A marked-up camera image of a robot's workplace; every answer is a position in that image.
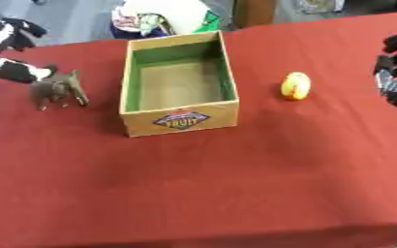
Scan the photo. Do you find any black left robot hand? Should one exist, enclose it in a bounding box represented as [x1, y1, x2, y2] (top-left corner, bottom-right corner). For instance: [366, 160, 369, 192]
[0, 17, 60, 84]

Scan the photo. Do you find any tan cardboard box green inside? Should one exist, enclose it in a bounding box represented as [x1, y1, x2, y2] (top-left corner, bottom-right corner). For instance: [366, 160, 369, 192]
[118, 30, 241, 138]

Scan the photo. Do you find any yellow toy fruit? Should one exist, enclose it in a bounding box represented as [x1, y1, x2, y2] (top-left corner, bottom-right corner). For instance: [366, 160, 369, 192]
[280, 71, 313, 101]

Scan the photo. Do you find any bag of clothes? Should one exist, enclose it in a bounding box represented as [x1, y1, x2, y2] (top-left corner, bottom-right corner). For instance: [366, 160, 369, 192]
[108, 0, 223, 40]

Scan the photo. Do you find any brown wooden post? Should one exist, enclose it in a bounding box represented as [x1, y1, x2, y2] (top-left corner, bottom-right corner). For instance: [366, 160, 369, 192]
[230, 0, 280, 30]

